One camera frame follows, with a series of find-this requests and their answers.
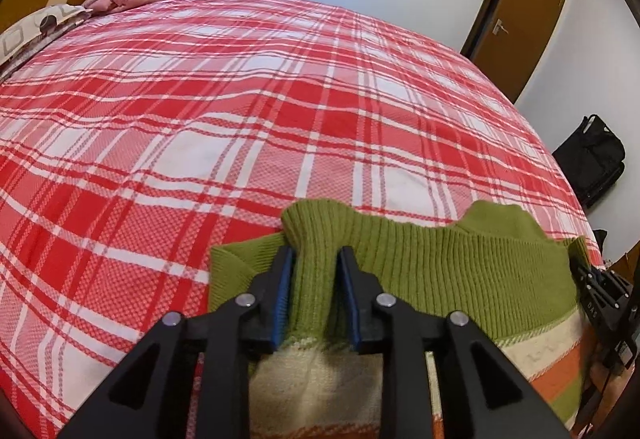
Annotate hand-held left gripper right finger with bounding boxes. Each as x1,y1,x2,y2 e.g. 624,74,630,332
339,245,572,439

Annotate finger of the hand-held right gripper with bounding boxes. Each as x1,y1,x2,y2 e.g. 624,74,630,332
570,253,596,305

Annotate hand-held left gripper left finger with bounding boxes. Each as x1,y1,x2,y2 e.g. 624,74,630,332
60,245,297,439

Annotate green knitted sweater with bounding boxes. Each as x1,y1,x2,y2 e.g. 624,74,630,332
207,199,593,439

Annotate wooden dresser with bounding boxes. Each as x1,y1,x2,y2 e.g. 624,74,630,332
609,249,640,281

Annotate black bag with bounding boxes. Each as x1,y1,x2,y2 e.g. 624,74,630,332
552,114,627,211

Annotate red plaid bed sheet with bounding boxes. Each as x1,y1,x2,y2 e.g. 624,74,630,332
0,0,601,439

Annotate brown wooden door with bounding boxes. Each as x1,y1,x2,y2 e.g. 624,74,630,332
460,0,571,105

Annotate brown patterned pillow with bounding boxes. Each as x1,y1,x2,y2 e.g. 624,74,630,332
0,4,93,80

